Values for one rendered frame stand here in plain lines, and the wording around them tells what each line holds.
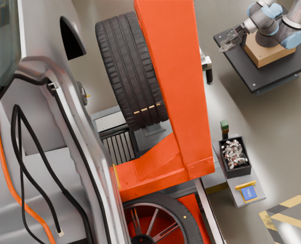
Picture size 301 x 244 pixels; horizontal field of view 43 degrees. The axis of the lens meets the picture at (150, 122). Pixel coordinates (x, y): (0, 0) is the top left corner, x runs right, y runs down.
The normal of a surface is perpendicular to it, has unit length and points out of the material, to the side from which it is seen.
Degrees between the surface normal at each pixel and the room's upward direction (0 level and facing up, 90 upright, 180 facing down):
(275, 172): 0
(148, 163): 36
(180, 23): 90
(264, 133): 0
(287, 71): 0
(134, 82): 49
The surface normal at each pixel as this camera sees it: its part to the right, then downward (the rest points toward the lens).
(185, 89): 0.25, 0.80
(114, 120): -0.19, -0.50
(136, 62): -0.02, 0.03
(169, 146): -0.72, -0.22
